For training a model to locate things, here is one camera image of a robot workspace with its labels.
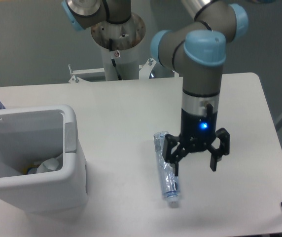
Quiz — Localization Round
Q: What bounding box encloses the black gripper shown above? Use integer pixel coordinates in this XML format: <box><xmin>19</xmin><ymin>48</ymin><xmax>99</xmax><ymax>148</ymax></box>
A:
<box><xmin>162</xmin><ymin>109</ymin><xmax>230</xmax><ymax>176</ymax></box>

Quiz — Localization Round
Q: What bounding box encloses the clear plastic bottle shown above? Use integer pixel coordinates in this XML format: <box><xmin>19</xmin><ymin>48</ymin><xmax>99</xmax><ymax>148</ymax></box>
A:
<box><xmin>153</xmin><ymin>131</ymin><xmax>180</xmax><ymax>208</ymax></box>

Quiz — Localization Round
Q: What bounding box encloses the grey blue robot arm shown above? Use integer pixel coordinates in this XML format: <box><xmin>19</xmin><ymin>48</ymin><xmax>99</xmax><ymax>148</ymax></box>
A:
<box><xmin>62</xmin><ymin>0</ymin><xmax>248</xmax><ymax>174</ymax></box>

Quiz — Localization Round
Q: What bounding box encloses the trash inside can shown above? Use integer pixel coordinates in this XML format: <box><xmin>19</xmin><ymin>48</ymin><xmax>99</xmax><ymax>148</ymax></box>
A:
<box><xmin>23</xmin><ymin>161</ymin><xmax>41</xmax><ymax>175</ymax></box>

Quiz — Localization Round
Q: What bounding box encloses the white trash can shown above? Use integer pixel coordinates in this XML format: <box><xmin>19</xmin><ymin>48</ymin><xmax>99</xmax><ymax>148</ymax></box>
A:
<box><xmin>0</xmin><ymin>105</ymin><xmax>88</xmax><ymax>212</ymax></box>

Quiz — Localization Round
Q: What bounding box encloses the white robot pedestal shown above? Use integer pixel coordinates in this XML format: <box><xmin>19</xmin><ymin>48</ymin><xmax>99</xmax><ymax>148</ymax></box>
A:
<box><xmin>67</xmin><ymin>13</ymin><xmax>182</xmax><ymax>84</ymax></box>

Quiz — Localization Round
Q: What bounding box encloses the black cable on pedestal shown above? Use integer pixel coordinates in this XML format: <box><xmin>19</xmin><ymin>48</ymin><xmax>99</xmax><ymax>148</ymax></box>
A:
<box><xmin>108</xmin><ymin>38</ymin><xmax>122</xmax><ymax>81</ymax></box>

